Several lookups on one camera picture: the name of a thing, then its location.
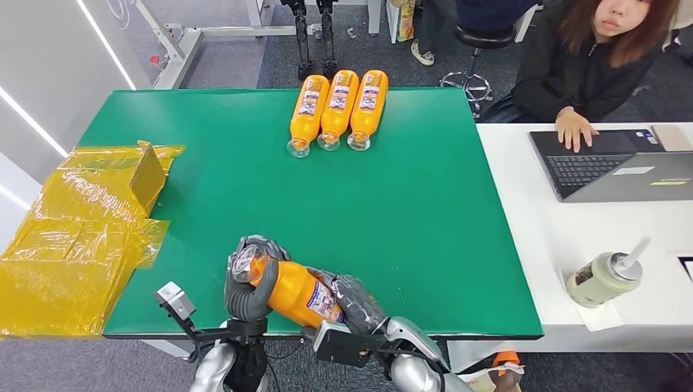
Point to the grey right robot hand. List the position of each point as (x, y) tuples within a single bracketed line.
[(357, 305)]

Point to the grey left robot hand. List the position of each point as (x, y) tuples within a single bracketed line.
[(243, 303)]

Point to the orange bottle with clear cap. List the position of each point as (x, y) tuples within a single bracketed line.
[(337, 111), (367, 111), (298, 292), (307, 116)]

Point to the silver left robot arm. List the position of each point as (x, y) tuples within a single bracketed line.
[(214, 368)]

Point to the green table mat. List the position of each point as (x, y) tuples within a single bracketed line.
[(270, 195)]

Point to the cardboard box in yellow film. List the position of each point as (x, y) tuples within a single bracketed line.
[(70, 243)]

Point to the drink cup with straw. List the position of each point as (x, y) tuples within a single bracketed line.
[(598, 278)]

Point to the white paper napkin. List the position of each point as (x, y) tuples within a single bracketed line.
[(601, 319)]

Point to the person on stool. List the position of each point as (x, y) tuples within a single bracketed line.
[(422, 55)]

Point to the small red floor object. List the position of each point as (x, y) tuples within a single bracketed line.
[(154, 59)]

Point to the black robot leg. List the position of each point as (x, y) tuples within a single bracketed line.
[(328, 40), (303, 40)]

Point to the dark grey laptop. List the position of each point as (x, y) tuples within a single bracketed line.
[(595, 167)]

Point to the person's hand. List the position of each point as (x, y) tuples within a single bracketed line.
[(575, 129)]

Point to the yellow printed carton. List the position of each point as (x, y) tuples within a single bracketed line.
[(405, 21)]

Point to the black stool with chrome base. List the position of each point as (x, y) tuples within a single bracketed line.
[(479, 37)]

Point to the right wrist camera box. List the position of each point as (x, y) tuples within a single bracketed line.
[(346, 346)]

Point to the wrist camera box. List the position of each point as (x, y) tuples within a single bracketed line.
[(346, 346), (174, 300)]

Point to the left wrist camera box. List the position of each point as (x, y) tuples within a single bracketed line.
[(174, 300)]

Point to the white metal desk frame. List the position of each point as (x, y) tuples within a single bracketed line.
[(178, 57)]

